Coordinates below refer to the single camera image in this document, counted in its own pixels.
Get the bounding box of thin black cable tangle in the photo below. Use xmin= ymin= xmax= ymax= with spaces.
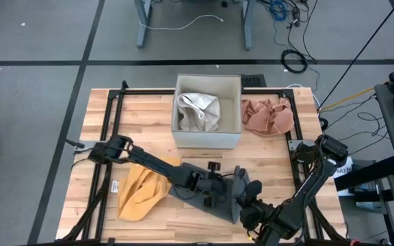
xmin=319 ymin=94 xmax=391 ymax=158

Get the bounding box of grey desk leg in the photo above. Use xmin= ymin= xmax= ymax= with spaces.
xmin=241 ymin=0 xmax=257 ymax=51
xmin=134 ymin=0 xmax=153 ymax=49

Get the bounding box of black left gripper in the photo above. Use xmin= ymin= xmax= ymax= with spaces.
xmin=192 ymin=161 xmax=234 ymax=210

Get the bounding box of salmon pink towel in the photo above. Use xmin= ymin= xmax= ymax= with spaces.
xmin=241 ymin=98 xmax=296 ymax=137

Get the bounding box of white plaid towel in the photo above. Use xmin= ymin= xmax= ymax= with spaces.
xmin=176 ymin=92 xmax=221 ymax=133

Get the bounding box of blue cable bundle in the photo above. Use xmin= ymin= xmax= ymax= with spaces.
xmin=268 ymin=0 xmax=289 ymax=21

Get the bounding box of yellow cable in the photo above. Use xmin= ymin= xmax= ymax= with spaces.
xmin=318 ymin=70 xmax=394 ymax=113

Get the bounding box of grey waffle towel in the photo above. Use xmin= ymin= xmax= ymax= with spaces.
xmin=168 ymin=162 xmax=263 ymax=225

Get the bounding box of taut black cable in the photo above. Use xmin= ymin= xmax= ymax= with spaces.
xmin=318 ymin=0 xmax=394 ymax=112

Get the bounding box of white floor cable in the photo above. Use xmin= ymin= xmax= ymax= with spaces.
xmin=138 ymin=14 xmax=224 ymax=31

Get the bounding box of white printed paper sheet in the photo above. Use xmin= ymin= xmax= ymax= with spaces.
xmin=333 ymin=156 xmax=354 ymax=179

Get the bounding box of beige fabric storage box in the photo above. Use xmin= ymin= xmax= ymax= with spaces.
xmin=171 ymin=74 xmax=242 ymax=150

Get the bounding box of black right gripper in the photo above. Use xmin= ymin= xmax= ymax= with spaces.
xmin=239 ymin=180 xmax=280 ymax=244

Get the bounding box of grey metal mounting plate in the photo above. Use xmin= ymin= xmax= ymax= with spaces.
xmin=288 ymin=139 xmax=317 ymax=151
xmin=73 ymin=139 xmax=99 ymax=154

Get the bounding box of black floor cable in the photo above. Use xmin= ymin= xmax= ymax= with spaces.
xmin=285 ymin=0 xmax=319 ymax=64

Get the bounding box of black metal beam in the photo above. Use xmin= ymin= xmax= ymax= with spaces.
xmin=333 ymin=155 xmax=394 ymax=192

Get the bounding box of black floor grille mat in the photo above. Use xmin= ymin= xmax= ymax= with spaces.
xmin=240 ymin=74 xmax=267 ymax=88

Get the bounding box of thin white cable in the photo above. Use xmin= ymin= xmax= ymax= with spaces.
xmin=285 ymin=83 xmax=321 ymax=110

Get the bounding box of black metal table frame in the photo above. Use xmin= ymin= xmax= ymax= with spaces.
xmin=55 ymin=80 xmax=350 ymax=246

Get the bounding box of yellow towel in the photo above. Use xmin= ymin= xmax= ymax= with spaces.
xmin=117 ymin=156 xmax=183 ymax=222

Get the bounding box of coiled black cable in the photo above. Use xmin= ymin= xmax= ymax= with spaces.
xmin=280 ymin=49 xmax=309 ymax=74

